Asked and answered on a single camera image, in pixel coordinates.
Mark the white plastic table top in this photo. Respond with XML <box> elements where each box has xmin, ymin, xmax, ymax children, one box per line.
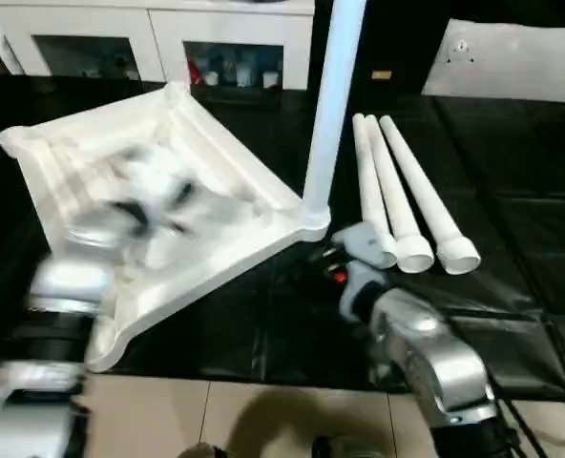
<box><xmin>0</xmin><ymin>80</ymin><xmax>334</xmax><ymax>373</ymax></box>

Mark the white plastic table leg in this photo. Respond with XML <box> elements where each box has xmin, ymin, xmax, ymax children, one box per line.
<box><xmin>301</xmin><ymin>0</ymin><xmax>367</xmax><ymax>230</ymax></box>
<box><xmin>379</xmin><ymin>115</ymin><xmax>482</xmax><ymax>276</ymax></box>
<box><xmin>351</xmin><ymin>113</ymin><xmax>398</xmax><ymax>268</ymax></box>
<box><xmin>363</xmin><ymin>114</ymin><xmax>434</xmax><ymax>274</ymax></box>

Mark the black work mat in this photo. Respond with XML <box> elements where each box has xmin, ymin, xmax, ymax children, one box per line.
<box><xmin>0</xmin><ymin>73</ymin><xmax>565</xmax><ymax>402</ymax></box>

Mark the white glass-door cabinet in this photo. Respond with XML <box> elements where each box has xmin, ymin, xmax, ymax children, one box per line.
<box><xmin>0</xmin><ymin>0</ymin><xmax>317</xmax><ymax>90</ymax></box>

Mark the dark cabinet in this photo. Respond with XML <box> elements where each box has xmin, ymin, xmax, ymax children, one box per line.
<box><xmin>308</xmin><ymin>0</ymin><xmax>450</xmax><ymax>96</ymax></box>

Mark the white board with round fitting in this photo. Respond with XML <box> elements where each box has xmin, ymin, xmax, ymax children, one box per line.
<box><xmin>420</xmin><ymin>17</ymin><xmax>565</xmax><ymax>104</ymax></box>

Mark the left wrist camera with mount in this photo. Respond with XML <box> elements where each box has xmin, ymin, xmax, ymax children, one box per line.
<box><xmin>119</xmin><ymin>147</ymin><xmax>178</xmax><ymax>268</ymax></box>

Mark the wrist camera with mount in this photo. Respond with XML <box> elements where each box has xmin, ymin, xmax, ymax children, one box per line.
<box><xmin>119</xmin><ymin>147</ymin><xmax>178</xmax><ymax>268</ymax></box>
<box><xmin>332</xmin><ymin>223</ymin><xmax>398</xmax><ymax>269</ymax></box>

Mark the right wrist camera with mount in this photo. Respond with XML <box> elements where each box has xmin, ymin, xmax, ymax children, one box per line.
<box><xmin>332</xmin><ymin>223</ymin><xmax>398</xmax><ymax>269</ymax></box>

